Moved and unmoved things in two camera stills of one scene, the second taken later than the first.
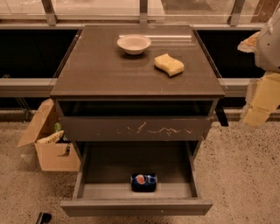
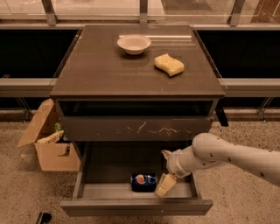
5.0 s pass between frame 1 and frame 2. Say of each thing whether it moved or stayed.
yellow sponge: stayed
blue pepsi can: stayed
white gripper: moved
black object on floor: stayed
